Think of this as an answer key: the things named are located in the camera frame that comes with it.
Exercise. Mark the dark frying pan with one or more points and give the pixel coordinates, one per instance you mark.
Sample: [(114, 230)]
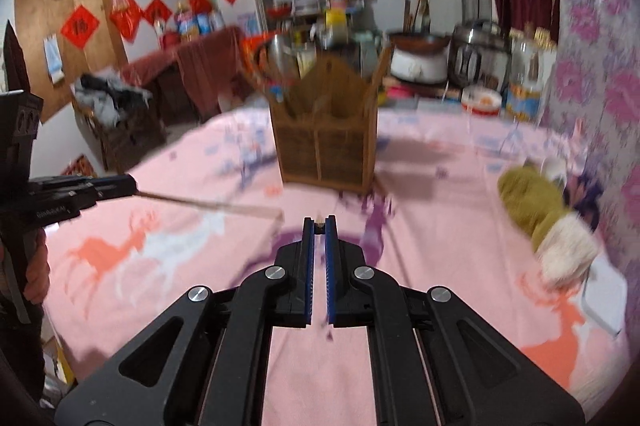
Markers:
[(417, 41)]

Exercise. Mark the steel pressure cooker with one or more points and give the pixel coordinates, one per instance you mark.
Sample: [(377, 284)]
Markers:
[(477, 56)]

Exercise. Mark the orange boxes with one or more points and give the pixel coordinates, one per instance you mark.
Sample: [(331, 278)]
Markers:
[(251, 44)]

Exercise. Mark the floral plastic wall sheet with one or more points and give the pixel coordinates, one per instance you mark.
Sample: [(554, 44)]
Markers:
[(600, 56)]

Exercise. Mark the small red diamond paper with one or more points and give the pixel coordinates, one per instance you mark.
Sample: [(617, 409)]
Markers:
[(157, 12)]

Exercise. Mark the table with red cloth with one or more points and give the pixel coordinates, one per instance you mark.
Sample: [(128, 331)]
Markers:
[(200, 61)]

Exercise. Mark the red hanging decoration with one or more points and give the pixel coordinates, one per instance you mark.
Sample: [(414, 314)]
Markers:
[(125, 16)]

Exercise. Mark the olive and white plush toy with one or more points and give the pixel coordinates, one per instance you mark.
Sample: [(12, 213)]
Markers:
[(530, 201)]

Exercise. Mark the clear oil bottle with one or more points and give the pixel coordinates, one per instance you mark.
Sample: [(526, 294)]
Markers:
[(522, 96)]

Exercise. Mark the wooden door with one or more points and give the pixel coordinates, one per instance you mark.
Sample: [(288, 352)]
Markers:
[(100, 56)]

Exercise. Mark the wooden chair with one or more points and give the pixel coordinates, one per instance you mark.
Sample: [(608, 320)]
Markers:
[(130, 141)]

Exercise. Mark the pink deer printed blanket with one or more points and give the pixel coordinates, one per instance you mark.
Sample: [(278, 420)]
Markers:
[(200, 286)]

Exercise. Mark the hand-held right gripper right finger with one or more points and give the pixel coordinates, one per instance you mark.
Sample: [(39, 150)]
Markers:
[(331, 276)]

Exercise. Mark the purple cloth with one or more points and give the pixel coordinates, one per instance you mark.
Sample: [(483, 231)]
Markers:
[(585, 198)]

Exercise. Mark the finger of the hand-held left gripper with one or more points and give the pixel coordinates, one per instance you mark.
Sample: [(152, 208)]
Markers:
[(100, 200), (80, 185)]

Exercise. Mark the white flat box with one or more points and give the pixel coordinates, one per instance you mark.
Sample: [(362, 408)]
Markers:
[(607, 301)]

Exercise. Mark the steel kettle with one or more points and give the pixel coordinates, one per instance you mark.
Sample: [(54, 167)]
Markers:
[(280, 56)]

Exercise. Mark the white electric cooker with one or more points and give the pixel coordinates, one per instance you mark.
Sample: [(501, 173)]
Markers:
[(417, 66)]

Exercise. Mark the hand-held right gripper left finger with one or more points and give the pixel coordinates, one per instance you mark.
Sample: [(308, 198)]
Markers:
[(310, 276)]

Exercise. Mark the red metal basin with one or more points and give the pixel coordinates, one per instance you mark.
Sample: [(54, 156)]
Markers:
[(278, 10)]

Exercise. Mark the red and white bowl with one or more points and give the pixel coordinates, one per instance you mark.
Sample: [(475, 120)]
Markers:
[(481, 101)]

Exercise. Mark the dark bottle with yellow cap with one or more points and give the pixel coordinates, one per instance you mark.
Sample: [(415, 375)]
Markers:
[(335, 19)]

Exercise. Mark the pile of grey clothes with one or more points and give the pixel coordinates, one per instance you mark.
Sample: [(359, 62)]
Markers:
[(107, 99)]

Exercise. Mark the large red diamond paper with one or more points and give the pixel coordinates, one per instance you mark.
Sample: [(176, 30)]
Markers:
[(79, 26)]

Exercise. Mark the wooden chopstick holder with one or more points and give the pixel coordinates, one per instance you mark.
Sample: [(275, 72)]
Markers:
[(325, 146)]

